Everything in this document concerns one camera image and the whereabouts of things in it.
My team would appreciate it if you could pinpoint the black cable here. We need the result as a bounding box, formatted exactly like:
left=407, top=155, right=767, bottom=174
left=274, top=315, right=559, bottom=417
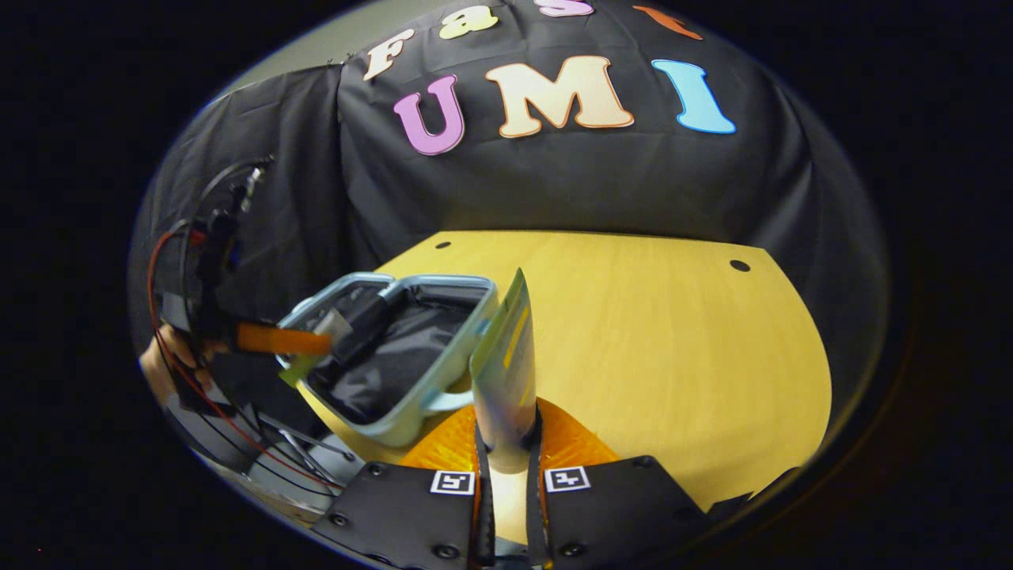
left=180, top=157, right=274, bottom=254

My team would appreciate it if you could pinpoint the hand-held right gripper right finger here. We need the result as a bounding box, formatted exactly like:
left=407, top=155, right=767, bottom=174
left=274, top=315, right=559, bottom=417
left=525, top=398, right=710, bottom=570

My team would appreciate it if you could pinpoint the black backdrop cloth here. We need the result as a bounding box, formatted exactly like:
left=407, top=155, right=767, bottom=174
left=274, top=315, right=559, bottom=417
left=128, top=0, right=895, bottom=507

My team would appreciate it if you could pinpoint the grey green cosmetic tube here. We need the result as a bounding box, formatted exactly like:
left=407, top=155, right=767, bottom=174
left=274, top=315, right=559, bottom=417
left=469, top=268, right=541, bottom=475

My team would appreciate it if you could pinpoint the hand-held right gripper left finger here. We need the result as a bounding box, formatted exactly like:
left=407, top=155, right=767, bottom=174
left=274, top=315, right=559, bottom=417
left=311, top=402, right=497, bottom=570

